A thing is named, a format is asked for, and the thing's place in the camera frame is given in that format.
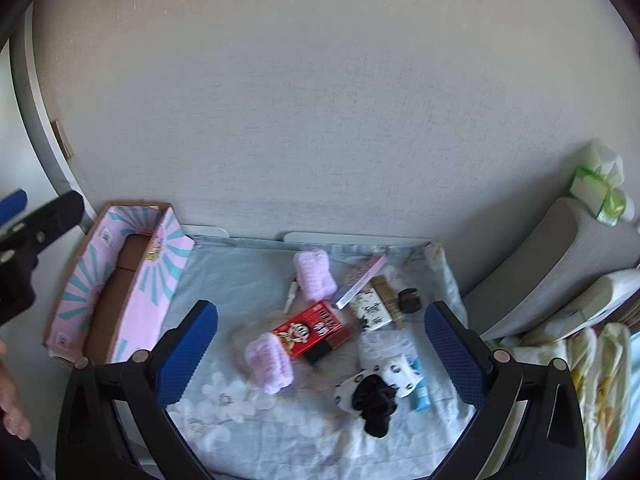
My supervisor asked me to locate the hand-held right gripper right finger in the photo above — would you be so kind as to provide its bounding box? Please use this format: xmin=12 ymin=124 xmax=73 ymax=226
xmin=424 ymin=301 xmax=587 ymax=480

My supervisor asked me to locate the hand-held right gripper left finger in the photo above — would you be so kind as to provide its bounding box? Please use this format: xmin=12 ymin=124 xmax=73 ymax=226
xmin=55 ymin=300 xmax=221 ymax=480

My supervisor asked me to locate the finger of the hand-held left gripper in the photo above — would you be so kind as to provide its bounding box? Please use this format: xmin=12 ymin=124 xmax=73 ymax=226
xmin=0 ymin=189 xmax=28 ymax=226
xmin=0 ymin=191 xmax=85 ymax=263

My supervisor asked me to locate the light blue tube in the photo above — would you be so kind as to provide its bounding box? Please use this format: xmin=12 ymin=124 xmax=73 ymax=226
xmin=409 ymin=355 xmax=432 ymax=413

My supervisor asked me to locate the small black cosmetic item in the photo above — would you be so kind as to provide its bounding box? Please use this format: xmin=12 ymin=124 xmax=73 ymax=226
xmin=398 ymin=287 xmax=423 ymax=316

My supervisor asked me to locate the clear floss pick box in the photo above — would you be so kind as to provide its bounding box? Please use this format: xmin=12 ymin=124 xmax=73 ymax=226
xmin=357 ymin=330 xmax=416 ymax=376

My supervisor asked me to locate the pink fluffy wristband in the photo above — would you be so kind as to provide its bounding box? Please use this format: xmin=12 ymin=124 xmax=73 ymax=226
xmin=292 ymin=249 xmax=338 ymax=306
xmin=244 ymin=332 xmax=295 ymax=396

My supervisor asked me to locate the cardboard box with pink lining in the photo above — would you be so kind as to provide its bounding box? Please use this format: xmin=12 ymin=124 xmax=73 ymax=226
xmin=44 ymin=202 xmax=196 ymax=366

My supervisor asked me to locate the gold cosmetic tube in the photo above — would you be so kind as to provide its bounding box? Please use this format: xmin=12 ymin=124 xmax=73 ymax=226
xmin=371 ymin=275 xmax=407 ymax=331

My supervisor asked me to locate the white tissue pack black print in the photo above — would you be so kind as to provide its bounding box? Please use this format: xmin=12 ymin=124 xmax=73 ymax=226
xmin=348 ymin=287 xmax=393 ymax=333

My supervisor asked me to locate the black scrunchie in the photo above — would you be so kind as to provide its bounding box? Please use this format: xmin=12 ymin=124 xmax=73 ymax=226
xmin=350 ymin=375 xmax=398 ymax=438

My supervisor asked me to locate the pink cosmetic box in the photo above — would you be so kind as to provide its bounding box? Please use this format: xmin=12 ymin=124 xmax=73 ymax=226
xmin=332 ymin=254 xmax=388 ymax=310

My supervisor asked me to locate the red milk carton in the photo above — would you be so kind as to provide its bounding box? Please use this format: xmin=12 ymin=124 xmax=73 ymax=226
xmin=272 ymin=300 xmax=353 ymax=360

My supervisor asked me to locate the person's left hand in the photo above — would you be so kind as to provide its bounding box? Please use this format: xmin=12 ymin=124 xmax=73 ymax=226
xmin=0 ymin=337 xmax=32 ymax=441

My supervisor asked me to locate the light blue floral cloth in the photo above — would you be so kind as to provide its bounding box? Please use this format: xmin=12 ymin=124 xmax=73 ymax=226
xmin=165 ymin=235 xmax=481 ymax=480

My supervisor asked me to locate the grey pillow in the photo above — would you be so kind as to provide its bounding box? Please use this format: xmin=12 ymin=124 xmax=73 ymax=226
xmin=462 ymin=197 xmax=640 ymax=341

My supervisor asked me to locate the yellow printed blanket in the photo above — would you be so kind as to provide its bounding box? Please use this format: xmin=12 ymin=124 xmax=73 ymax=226
xmin=520 ymin=322 xmax=636 ymax=480

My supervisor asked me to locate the white pillow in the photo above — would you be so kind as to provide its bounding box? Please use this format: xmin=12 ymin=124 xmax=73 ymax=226
xmin=525 ymin=269 xmax=640 ymax=346

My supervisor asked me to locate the green tissue pack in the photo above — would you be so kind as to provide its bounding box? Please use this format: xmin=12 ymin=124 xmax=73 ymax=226
xmin=570 ymin=142 xmax=628 ymax=226

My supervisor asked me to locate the grey door frame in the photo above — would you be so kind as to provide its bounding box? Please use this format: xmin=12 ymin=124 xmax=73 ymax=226
xmin=10 ymin=0 xmax=98 ymax=241

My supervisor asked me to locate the brown wall tag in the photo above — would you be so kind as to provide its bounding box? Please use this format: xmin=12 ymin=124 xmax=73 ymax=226
xmin=50 ymin=119 xmax=75 ymax=158

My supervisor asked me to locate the white desk rail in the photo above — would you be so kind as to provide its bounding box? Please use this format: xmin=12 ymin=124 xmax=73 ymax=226
xmin=282 ymin=231 xmax=433 ymax=247

